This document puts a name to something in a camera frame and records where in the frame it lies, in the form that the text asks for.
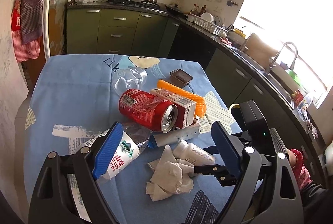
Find chrome kitchen faucet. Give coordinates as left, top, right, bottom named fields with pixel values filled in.
left=267, top=41, right=299, bottom=74

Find small white yogurt bottle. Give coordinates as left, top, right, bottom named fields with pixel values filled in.
left=173, top=139, right=216, bottom=166

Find wooden cutting board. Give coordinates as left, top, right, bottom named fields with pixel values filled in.
left=244, top=33, right=278, bottom=69

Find brown plastic tray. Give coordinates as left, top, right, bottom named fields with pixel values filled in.
left=169, top=69, right=193, bottom=88

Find white dish rack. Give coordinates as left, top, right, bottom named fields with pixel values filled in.
left=186, top=15, right=227, bottom=37

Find orange foam net sleeve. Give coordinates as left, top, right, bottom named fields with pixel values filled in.
left=157, top=80, right=207, bottom=118

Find white blue tube wrapper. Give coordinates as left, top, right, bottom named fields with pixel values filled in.
left=147, top=124, right=200, bottom=148

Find clear plastic cup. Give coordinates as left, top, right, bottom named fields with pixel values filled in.
left=112, top=66, right=147, bottom=96

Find red white drink carton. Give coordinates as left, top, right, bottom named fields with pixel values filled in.
left=150, top=88, right=196, bottom=129

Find green kitchen cabinets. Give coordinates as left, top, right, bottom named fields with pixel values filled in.
left=66, top=6, right=323, bottom=183

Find hanging checkered aprons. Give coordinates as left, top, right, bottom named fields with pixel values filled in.
left=11, top=0, right=43, bottom=63

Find red cola can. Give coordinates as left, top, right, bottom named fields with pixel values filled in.
left=119, top=89, right=178, bottom=133

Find blue patterned tablecloth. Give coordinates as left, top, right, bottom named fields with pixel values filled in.
left=24, top=55, right=232, bottom=223

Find white tissue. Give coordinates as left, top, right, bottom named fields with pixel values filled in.
left=146, top=145, right=194, bottom=201

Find yellow-rimmed trash bin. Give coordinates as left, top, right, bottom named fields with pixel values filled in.
left=229, top=103, right=247, bottom=131

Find person's right hand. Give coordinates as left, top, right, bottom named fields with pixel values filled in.
left=287, top=149, right=297, bottom=168

